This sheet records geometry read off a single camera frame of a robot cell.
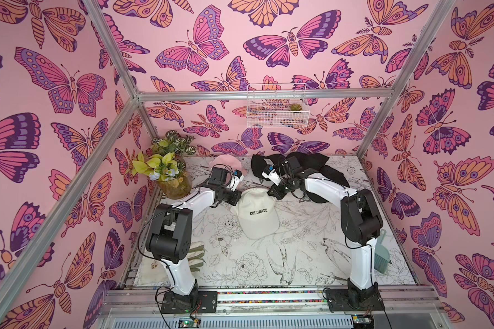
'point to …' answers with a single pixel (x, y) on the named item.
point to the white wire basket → (277, 105)
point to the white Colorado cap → (257, 212)
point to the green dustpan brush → (382, 254)
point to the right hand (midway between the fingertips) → (271, 189)
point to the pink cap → (228, 162)
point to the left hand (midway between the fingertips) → (240, 194)
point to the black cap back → (313, 160)
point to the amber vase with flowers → (165, 163)
